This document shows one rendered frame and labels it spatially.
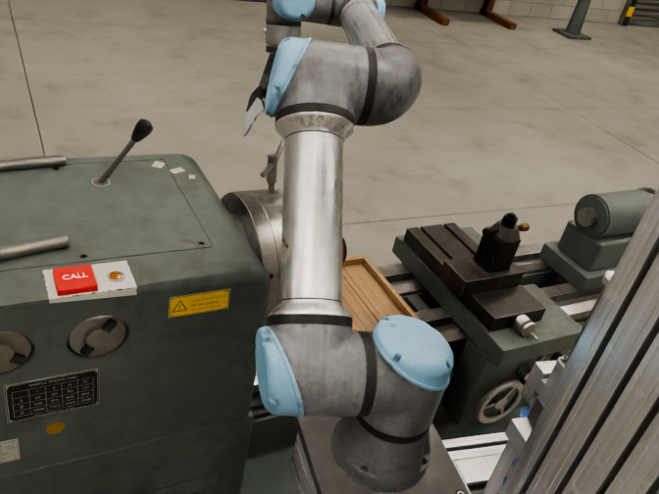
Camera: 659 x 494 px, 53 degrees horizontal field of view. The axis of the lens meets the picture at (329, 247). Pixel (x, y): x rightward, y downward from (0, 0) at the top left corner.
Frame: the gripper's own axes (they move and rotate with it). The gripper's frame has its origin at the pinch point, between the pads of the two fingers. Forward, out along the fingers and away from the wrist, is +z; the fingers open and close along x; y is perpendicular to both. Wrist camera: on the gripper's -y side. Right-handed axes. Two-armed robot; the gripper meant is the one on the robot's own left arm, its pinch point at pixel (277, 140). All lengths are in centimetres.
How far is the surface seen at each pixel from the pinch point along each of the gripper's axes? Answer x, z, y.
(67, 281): 23, 14, -53
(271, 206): -1.3, 12.1, -10.0
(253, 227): 1.1, 15.2, -16.1
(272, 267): -3.8, 22.1, -19.3
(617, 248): -98, 36, 58
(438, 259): -42, 36, 33
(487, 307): -55, 42, 16
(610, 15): -340, -30, 1008
